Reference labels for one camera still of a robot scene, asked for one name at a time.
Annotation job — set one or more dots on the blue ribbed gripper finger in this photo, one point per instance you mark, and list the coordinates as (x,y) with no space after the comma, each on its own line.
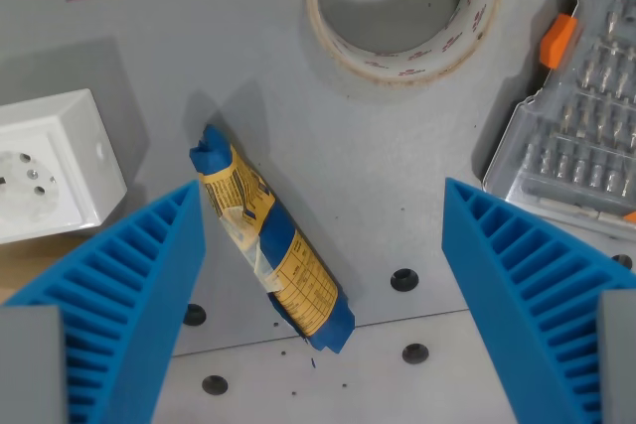
(492,285)
(149,295)

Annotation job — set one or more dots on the blue and yellow bag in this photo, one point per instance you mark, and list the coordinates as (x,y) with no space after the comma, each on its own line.
(278,240)

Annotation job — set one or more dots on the light wooden board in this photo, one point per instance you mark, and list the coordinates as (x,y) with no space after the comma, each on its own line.
(40,257)

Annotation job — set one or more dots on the small blue scrap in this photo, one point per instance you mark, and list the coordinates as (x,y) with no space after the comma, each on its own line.
(313,362)

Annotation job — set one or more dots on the clear screwdriver bit case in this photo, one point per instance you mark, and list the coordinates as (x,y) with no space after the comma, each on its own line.
(586,111)

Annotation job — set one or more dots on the white tape roll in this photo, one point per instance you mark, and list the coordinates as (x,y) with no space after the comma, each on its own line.
(477,2)

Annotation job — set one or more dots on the white wall socket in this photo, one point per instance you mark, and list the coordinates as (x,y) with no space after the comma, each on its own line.
(54,146)

